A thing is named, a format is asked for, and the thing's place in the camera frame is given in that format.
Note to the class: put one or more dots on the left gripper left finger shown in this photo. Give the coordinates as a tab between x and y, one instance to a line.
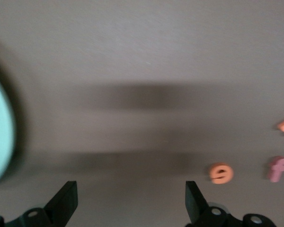
65	203

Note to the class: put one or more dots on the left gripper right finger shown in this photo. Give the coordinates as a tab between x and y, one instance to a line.
194	205

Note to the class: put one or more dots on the orange letter e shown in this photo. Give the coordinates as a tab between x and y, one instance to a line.
221	176

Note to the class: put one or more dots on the pink-red letter f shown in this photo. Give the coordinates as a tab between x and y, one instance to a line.
277	170

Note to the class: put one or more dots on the light green plate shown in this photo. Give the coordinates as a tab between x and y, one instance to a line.
1	132

